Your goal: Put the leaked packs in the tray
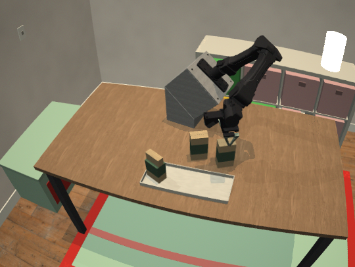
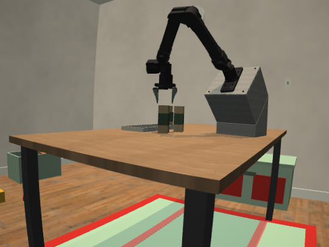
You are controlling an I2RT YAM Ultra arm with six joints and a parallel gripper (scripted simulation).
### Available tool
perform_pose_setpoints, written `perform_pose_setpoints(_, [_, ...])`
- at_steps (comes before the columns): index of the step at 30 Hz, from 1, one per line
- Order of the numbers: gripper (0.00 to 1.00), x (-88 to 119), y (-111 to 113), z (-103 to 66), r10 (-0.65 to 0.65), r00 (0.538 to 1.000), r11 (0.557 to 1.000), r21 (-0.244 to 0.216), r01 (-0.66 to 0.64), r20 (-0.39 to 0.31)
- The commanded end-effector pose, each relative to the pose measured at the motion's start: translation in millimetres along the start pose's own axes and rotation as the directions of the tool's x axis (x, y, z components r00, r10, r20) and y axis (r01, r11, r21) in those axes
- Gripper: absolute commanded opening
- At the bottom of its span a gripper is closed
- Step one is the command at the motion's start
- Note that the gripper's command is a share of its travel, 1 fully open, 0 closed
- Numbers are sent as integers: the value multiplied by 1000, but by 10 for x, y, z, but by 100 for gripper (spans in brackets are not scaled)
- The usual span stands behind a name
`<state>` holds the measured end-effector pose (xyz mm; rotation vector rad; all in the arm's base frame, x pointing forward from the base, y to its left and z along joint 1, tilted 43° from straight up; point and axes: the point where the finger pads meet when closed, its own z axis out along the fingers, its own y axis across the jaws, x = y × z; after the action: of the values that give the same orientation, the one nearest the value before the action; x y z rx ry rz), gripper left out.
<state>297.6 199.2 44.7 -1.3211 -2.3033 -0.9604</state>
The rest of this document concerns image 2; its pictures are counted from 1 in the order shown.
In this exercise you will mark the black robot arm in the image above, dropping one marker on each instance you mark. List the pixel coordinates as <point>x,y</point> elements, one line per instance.
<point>191,17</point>

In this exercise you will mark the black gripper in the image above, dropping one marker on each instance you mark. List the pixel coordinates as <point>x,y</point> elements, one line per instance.
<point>165,83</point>

